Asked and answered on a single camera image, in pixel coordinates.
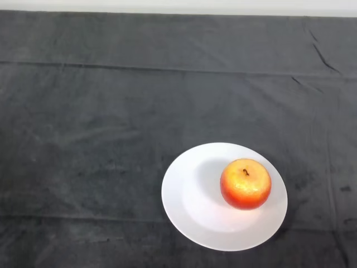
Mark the red yellow apple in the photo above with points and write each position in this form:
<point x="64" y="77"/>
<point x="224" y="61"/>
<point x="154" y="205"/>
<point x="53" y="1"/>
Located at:
<point x="245" y="185"/>

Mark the white round plate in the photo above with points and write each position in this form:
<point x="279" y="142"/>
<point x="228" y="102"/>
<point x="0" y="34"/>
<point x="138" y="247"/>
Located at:
<point x="200" y="206"/>

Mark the black cloth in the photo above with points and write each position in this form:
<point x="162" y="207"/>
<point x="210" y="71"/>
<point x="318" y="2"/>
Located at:
<point x="139" y="97"/>

